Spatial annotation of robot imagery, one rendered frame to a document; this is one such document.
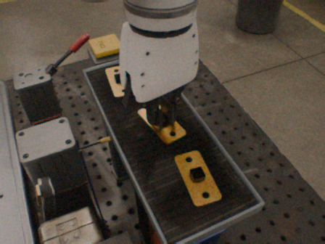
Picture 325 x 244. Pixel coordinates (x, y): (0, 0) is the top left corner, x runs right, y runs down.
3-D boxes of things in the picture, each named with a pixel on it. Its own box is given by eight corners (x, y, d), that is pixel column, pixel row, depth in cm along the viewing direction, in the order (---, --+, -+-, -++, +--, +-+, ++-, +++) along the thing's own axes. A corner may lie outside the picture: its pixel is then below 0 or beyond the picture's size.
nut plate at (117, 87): (104, 70, 58) (104, 64, 57) (124, 66, 59) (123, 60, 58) (115, 99, 53) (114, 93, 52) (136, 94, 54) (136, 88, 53)
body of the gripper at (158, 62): (176, -11, 39) (174, 59, 48) (106, 11, 35) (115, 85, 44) (215, 11, 35) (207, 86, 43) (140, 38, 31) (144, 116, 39)
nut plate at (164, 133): (136, 112, 51) (136, 107, 50) (156, 102, 52) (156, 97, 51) (167, 145, 46) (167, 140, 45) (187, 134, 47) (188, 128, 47)
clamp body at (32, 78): (45, 159, 101) (6, 71, 75) (77, 147, 104) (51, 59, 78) (51, 181, 95) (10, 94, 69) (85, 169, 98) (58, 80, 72)
